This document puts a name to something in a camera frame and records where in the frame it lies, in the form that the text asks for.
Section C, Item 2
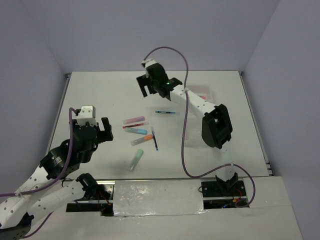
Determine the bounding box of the teal pen refill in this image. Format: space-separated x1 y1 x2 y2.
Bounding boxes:
155 110 180 115

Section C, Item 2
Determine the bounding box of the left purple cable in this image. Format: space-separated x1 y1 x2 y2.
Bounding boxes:
0 107 81 238

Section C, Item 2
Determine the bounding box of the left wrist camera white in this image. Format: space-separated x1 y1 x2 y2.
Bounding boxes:
75 105 98 126

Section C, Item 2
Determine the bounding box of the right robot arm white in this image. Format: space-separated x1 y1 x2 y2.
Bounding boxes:
136 58 233 179

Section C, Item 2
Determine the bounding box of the dark blue pen refill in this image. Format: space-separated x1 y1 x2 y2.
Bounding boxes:
150 126 159 151

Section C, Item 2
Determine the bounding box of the blue capped lead case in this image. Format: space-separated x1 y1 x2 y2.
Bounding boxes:
124 128 148 135

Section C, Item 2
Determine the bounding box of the green capped lead case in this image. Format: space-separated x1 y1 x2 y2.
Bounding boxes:
129 149 144 172

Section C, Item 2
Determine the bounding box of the silver foil covered plate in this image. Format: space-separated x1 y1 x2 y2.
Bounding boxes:
113 179 205 217

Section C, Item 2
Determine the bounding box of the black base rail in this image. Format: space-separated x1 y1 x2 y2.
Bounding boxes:
66 179 248 217

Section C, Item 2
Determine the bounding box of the clear plastic compartment tray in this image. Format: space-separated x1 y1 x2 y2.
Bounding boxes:
184 84 215 149

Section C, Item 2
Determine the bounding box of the purple capped lead case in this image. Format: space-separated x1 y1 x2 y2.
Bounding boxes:
122 116 145 125

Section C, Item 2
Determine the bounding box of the orange capped lead case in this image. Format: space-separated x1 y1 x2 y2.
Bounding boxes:
130 134 153 146

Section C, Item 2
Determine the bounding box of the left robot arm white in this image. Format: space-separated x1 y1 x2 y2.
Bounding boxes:
0 117 113 240

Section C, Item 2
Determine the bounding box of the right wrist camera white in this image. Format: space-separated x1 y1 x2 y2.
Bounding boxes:
141 58 157 69

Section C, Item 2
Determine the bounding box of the red ink pen refill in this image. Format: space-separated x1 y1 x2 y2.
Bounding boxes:
122 122 149 129

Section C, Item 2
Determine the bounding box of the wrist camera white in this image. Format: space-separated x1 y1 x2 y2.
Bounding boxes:
141 58 157 69
75 105 98 126

